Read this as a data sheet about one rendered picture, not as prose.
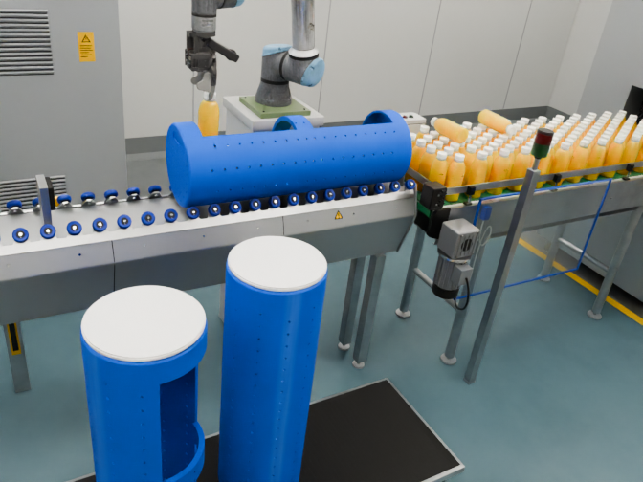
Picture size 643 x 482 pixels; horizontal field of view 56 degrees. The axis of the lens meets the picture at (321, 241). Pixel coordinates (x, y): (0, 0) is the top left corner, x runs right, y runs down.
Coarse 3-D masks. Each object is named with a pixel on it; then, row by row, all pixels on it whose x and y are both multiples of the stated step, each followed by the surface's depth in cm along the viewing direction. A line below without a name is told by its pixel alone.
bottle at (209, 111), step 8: (200, 104) 198; (208, 104) 196; (216, 104) 198; (200, 112) 197; (208, 112) 196; (216, 112) 198; (200, 120) 199; (208, 120) 198; (216, 120) 199; (200, 128) 200; (208, 128) 199; (216, 128) 201
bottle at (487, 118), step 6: (480, 114) 278; (486, 114) 276; (492, 114) 274; (480, 120) 278; (486, 120) 275; (492, 120) 272; (498, 120) 270; (504, 120) 268; (492, 126) 273; (498, 126) 269; (504, 126) 267; (504, 132) 269
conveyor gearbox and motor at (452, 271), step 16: (448, 224) 240; (464, 224) 242; (448, 240) 241; (464, 240) 237; (448, 256) 243; (464, 256) 243; (448, 272) 246; (464, 272) 241; (432, 288) 255; (448, 288) 250
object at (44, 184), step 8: (40, 176) 188; (40, 184) 184; (48, 184) 185; (40, 192) 182; (48, 192) 183; (40, 200) 184; (48, 200) 184; (40, 208) 190; (48, 208) 185; (48, 216) 186
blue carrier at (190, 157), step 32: (192, 128) 197; (288, 128) 231; (320, 128) 215; (352, 128) 221; (384, 128) 226; (192, 160) 192; (224, 160) 197; (256, 160) 202; (288, 160) 207; (320, 160) 213; (352, 160) 220; (384, 160) 227; (192, 192) 196; (224, 192) 202; (256, 192) 209; (288, 192) 218
